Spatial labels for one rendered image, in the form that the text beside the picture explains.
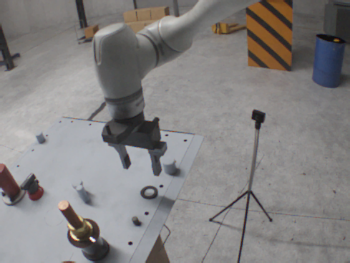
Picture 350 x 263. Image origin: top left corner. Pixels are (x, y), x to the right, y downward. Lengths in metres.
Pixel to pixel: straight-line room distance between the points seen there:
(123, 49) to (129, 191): 0.47
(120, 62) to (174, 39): 0.14
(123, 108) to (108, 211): 0.35
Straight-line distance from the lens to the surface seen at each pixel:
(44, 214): 0.88
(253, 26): 4.90
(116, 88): 0.53
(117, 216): 0.77
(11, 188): 0.99
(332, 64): 4.69
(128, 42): 0.51
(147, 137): 0.60
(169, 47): 0.59
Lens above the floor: 1.96
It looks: 36 degrees down
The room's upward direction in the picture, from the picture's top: 8 degrees counter-clockwise
